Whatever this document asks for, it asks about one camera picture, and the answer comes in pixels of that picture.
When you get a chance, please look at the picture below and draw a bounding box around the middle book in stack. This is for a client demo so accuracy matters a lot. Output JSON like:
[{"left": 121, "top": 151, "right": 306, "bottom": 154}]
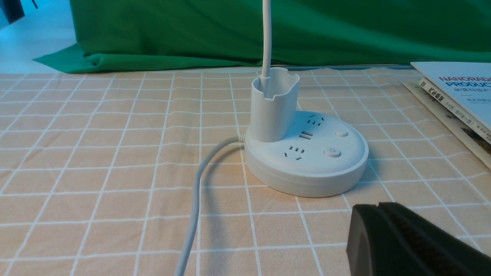
[{"left": 419, "top": 77, "right": 491, "bottom": 143}]

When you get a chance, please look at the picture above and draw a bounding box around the green backdrop cloth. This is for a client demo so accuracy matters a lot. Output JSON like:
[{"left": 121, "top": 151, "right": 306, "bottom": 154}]
[{"left": 32, "top": 0, "right": 491, "bottom": 74}]

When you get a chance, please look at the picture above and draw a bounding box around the white lamp power cord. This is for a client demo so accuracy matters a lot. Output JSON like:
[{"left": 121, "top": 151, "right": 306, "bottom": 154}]
[{"left": 174, "top": 133, "right": 246, "bottom": 276}]

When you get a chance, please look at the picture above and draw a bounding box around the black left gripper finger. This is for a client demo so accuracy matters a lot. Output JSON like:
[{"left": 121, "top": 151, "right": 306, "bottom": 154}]
[{"left": 346, "top": 202, "right": 491, "bottom": 276}]

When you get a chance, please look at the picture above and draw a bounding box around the white Nanoradar product brochure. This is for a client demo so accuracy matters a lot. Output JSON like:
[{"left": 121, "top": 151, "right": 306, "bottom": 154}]
[{"left": 411, "top": 62, "right": 491, "bottom": 129}]

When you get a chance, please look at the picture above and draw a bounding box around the orange checkered tablecloth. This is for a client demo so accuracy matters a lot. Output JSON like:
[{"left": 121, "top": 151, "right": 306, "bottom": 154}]
[{"left": 0, "top": 68, "right": 490, "bottom": 276}]

